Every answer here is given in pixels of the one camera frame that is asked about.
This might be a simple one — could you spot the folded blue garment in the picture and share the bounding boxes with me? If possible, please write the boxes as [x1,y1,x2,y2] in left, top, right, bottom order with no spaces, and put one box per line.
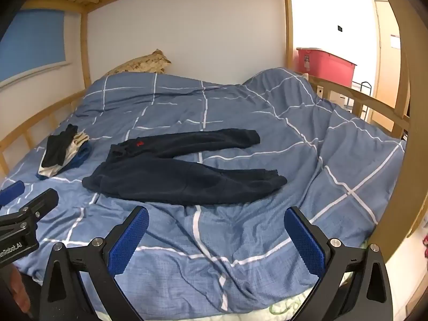
[62,144,92,170]

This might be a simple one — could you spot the patterned beige pillow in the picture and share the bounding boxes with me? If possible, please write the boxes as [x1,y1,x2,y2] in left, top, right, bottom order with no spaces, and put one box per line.
[102,49,172,77]

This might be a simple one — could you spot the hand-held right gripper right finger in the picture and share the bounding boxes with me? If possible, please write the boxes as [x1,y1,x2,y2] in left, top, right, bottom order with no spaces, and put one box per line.
[284,207,393,321]

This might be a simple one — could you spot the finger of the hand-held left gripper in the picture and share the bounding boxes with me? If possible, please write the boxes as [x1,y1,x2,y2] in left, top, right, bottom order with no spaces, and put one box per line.
[0,188,60,238]
[0,181,26,206]

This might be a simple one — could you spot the folded beige garment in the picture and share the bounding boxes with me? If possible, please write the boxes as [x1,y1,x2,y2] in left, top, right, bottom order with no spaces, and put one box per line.
[37,132,90,178]

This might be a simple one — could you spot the blue window blind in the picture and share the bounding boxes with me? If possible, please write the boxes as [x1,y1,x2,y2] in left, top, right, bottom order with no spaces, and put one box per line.
[0,9,72,87]

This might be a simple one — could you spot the wooden bunk bed frame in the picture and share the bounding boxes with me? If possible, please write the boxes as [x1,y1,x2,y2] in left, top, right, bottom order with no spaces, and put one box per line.
[0,0,428,265]

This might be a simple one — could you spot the beige door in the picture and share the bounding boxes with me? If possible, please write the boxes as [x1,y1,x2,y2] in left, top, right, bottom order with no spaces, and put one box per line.
[369,0,403,133]

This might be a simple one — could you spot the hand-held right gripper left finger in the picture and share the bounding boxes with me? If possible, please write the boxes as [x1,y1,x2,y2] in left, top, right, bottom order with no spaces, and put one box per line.
[39,205,150,321]

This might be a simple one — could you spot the light green bed sheet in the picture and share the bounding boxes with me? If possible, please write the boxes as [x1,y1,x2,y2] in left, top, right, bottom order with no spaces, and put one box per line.
[264,286,320,321]

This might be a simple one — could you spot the person's left hand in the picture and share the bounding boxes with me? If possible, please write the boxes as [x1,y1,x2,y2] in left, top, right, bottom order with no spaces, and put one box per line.
[0,266,31,316]

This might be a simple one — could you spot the blue checkered blanket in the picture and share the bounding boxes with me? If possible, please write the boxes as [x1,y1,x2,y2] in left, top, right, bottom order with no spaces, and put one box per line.
[0,68,407,314]

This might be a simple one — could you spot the red storage bin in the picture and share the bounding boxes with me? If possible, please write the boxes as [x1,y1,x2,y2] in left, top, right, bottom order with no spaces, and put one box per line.
[296,47,358,89]

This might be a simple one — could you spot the black metal cart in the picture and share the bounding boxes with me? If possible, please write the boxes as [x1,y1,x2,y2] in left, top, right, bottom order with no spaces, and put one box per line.
[347,81,372,116]

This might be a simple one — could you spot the navy blue pants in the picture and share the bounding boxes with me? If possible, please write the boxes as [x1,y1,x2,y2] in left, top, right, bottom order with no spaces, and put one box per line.
[82,129,288,206]

